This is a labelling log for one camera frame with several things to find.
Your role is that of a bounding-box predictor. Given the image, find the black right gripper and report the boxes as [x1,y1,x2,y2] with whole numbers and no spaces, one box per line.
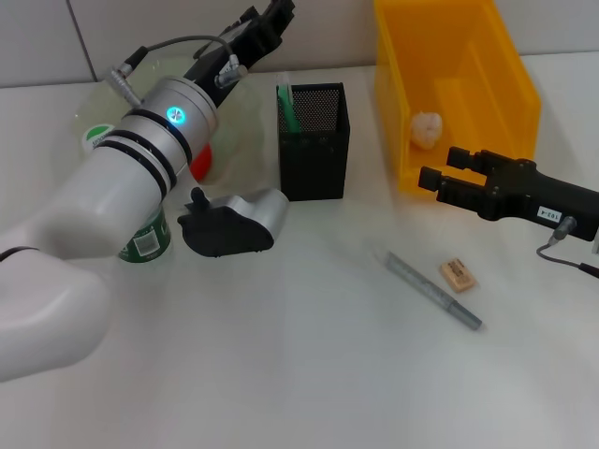
[417,145,599,243]

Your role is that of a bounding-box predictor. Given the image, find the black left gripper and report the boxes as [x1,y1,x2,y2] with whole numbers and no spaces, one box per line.
[183,0,297,109]

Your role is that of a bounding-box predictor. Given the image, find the white paper ball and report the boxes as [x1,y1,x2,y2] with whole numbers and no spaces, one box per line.
[410,110,445,150]

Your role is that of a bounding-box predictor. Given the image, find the green toothbrush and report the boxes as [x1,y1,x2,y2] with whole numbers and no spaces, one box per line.
[275,71,301,135]

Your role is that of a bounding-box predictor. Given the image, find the beige eraser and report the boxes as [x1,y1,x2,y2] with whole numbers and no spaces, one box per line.
[438,258,477,295]

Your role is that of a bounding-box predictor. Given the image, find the red-orange knitted orange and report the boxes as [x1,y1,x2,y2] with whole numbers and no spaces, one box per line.
[189,142,214,183]

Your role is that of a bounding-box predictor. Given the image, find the clear water bottle green label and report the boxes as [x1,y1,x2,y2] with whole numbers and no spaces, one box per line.
[81,124,173,266]

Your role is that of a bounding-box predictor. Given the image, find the green glass fruit plate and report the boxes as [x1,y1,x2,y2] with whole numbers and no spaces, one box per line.
[74,54,266,188]

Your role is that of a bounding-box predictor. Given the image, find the grey pen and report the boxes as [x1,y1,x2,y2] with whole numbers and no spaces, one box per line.
[384,250,483,332]

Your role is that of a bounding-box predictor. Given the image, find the black mesh pen holder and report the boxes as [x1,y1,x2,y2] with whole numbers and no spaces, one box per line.
[274,82,351,203]

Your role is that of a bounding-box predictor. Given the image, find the yellow plastic bin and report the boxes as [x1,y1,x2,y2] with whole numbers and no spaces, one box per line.
[373,0,543,196]

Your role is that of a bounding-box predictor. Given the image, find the right wrist connector cable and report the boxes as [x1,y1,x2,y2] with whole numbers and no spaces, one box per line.
[535,216,599,281]

